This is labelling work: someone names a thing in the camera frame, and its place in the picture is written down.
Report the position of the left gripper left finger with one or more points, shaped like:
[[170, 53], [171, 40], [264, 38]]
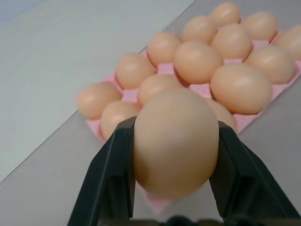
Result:
[[108, 176]]

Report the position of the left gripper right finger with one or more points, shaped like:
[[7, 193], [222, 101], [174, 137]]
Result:
[[242, 183]]

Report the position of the beige egg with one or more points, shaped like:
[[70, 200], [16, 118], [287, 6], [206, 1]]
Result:
[[270, 63], [198, 29], [134, 69], [197, 61], [224, 113], [157, 87], [176, 141], [115, 115], [97, 100], [241, 88], [163, 48], [231, 43], [224, 14], [259, 26], [291, 40]]

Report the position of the pink egg tray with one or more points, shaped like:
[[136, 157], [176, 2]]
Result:
[[164, 69]]

